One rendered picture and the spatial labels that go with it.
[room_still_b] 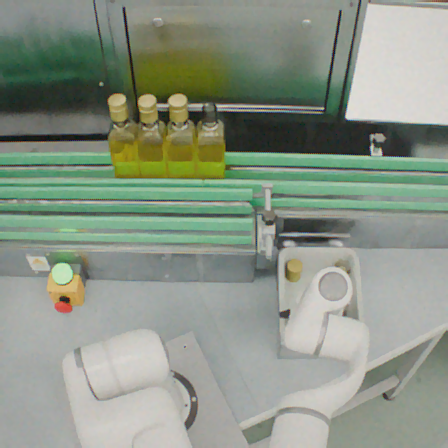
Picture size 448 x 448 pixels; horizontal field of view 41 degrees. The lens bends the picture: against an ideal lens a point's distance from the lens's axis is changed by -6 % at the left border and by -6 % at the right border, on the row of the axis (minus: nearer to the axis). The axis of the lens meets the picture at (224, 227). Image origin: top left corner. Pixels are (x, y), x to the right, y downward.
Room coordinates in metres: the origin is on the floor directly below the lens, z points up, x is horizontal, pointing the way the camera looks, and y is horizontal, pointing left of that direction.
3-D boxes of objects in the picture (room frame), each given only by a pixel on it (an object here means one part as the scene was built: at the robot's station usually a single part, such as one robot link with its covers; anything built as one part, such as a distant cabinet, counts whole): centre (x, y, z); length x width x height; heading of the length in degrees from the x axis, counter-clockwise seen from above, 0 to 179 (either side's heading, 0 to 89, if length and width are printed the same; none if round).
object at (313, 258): (0.60, -0.20, 0.80); 0.22 x 0.17 x 0.09; 179
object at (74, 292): (0.64, 0.35, 0.79); 0.07 x 0.07 x 0.07; 89
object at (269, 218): (0.70, -0.09, 0.95); 0.17 x 0.03 x 0.12; 179
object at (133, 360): (0.37, 0.15, 1.01); 0.13 x 0.10 x 0.16; 110
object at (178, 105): (0.83, 0.09, 1.14); 0.04 x 0.04 x 0.04
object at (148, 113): (0.83, 0.14, 1.14); 0.04 x 0.04 x 0.04
